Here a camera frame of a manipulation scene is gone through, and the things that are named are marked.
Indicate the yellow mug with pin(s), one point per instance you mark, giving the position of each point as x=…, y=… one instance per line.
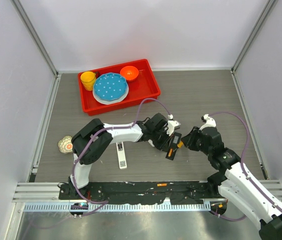
x=88, y=79

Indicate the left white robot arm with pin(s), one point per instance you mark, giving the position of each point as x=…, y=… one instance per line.
x=91, y=141

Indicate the orange handled screwdriver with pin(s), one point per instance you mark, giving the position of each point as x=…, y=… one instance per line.
x=180, y=144

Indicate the orange bowl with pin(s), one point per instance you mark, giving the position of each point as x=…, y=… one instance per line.
x=130, y=73

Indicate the white slim remote control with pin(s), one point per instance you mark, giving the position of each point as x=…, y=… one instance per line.
x=122, y=162

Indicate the white plate under blue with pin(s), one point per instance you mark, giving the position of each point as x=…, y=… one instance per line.
x=112, y=101

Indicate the white slotted cable duct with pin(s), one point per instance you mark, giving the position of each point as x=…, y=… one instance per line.
x=73, y=207

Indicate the red plastic tray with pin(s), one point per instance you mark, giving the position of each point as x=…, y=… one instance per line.
x=144, y=86

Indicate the black remote control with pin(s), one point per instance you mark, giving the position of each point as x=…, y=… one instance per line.
x=174, y=140

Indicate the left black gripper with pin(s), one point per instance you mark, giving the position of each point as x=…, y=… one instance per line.
x=164, y=146

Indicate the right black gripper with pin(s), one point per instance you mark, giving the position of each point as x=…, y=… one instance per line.
x=188, y=140

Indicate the blue dotted plate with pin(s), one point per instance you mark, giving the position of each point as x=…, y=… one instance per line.
x=110, y=86

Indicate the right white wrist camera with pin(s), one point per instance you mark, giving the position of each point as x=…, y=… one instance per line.
x=208, y=122

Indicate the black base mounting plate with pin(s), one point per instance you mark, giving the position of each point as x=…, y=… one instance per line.
x=140, y=192

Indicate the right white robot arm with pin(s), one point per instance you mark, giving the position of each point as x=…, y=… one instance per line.
x=236, y=183

